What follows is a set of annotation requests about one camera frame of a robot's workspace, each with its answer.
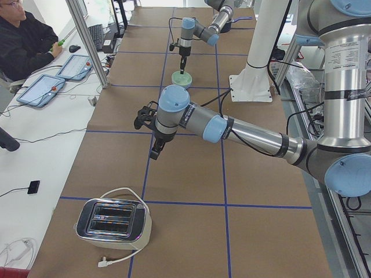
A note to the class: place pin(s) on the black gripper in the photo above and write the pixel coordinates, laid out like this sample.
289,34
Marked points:
183,51
161,137

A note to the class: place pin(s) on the green bowl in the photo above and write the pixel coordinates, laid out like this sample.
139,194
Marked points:
182,79

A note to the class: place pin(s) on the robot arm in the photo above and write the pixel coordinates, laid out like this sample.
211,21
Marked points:
340,159
191,27

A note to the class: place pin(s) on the brown table mat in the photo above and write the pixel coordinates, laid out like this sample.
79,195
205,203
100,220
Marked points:
218,210

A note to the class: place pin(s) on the black keyboard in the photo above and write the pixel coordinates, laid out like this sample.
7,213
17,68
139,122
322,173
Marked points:
96,33

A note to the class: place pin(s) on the cream and chrome toaster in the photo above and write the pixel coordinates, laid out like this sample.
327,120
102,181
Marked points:
115,223

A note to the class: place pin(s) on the blue teach pendant tablet far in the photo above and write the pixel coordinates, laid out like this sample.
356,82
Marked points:
75,68

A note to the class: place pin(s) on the blue teach pendant tablet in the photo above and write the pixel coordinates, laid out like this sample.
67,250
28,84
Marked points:
41,91
75,68

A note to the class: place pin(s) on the black computer mouse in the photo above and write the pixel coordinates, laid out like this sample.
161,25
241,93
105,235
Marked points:
73,48

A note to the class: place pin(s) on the blue teach pendant tablet near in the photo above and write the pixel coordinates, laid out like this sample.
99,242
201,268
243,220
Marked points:
41,91

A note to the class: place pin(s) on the small black square device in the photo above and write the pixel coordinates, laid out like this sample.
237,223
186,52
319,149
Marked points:
33,187

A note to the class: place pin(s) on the seated person in black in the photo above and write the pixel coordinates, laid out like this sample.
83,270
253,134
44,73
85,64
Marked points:
27,44

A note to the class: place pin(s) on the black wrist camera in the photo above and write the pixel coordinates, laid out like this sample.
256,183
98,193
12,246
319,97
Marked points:
146,116

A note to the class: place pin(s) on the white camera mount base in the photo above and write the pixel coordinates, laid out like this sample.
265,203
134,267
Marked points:
251,85

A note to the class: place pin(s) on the aluminium frame post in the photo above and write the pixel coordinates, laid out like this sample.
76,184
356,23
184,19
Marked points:
78,18

